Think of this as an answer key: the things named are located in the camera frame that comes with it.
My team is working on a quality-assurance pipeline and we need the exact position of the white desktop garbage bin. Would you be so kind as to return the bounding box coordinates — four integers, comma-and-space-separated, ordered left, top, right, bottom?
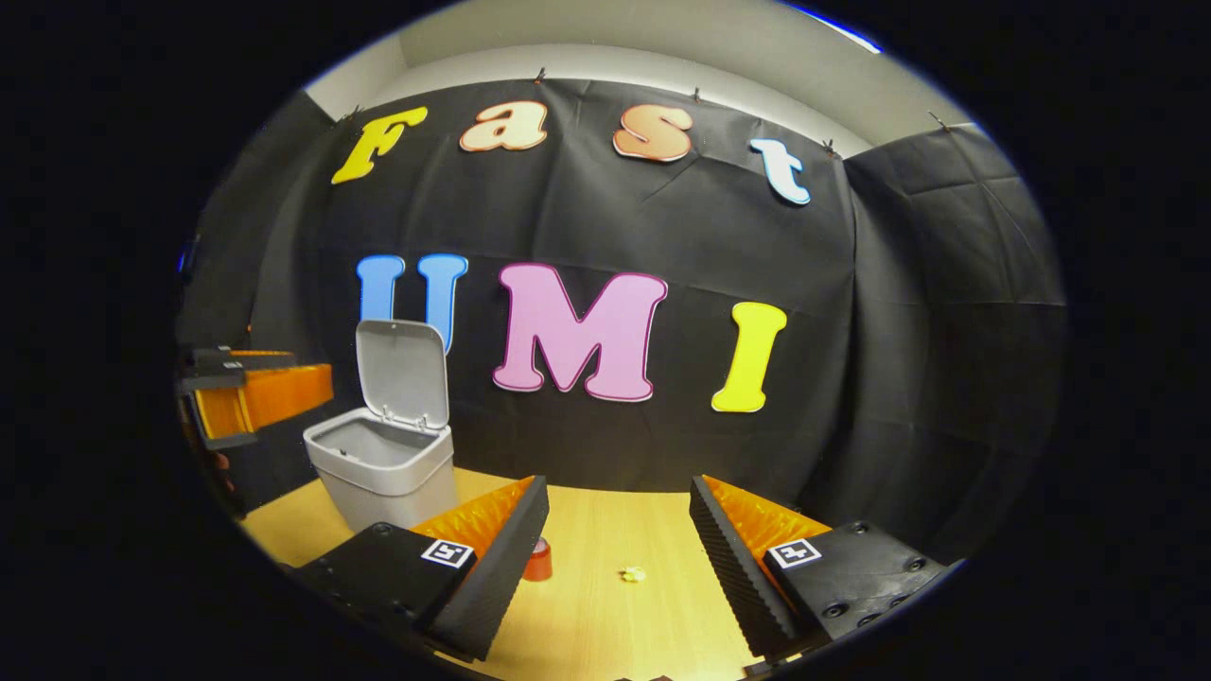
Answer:
303, 319, 457, 533

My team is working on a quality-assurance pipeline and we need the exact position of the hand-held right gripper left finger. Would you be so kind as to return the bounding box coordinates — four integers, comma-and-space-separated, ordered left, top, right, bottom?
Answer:
289, 475, 550, 663

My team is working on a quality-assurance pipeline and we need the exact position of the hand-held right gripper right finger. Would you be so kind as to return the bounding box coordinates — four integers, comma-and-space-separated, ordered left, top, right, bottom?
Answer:
689, 475, 950, 663

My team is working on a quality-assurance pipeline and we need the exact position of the wooden desktop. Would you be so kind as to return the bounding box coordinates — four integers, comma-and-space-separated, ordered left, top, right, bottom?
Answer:
241, 466, 816, 681

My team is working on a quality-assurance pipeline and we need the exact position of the black backdrop cloth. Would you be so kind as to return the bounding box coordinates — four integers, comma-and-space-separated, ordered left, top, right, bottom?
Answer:
175, 78, 1070, 568

